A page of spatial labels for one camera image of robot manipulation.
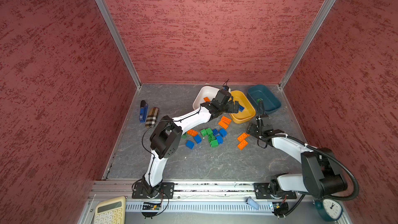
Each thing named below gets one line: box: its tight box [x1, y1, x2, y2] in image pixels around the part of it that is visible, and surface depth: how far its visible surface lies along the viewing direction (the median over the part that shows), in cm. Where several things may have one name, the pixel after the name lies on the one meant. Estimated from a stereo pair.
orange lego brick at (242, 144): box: [236, 138, 249, 151], surface depth 91 cm
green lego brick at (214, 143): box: [209, 139, 219, 148], surface depth 90 cm
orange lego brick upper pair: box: [221, 115, 232, 125], surface depth 102 cm
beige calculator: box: [93, 196, 126, 224], surface depth 68 cm
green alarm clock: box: [314, 198, 344, 221], surface depth 68 cm
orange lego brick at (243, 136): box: [236, 132, 251, 143], surface depth 94 cm
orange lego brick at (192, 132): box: [187, 129, 198, 137], surface depth 96 cm
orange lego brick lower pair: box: [217, 119, 229, 130], surface depth 99 cm
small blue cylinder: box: [245, 196, 260, 210], surface depth 70 cm
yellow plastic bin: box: [229, 90, 257, 124], surface depth 106 cm
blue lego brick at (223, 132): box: [219, 128, 228, 138], surface depth 94 cm
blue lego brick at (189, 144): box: [185, 140, 195, 150], surface depth 91 cm
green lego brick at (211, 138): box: [207, 134, 217, 143], surface depth 92 cm
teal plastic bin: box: [247, 84, 282, 116], surface depth 115 cm
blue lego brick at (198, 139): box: [193, 134, 203, 145], surface depth 93 cm
